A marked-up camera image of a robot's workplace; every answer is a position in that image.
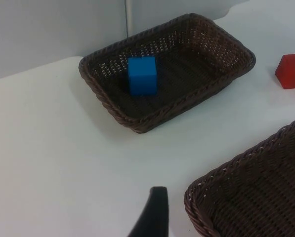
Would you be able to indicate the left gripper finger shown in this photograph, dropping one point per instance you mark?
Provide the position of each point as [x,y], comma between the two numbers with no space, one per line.
[154,217]

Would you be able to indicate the red cube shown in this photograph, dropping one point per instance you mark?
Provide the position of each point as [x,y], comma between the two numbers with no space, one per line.
[291,71]

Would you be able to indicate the dark brown wicker basket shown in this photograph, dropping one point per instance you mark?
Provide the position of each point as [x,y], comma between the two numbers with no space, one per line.
[261,197]
[191,74]

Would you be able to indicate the blue cube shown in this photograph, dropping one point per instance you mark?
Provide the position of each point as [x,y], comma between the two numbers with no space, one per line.
[142,76]

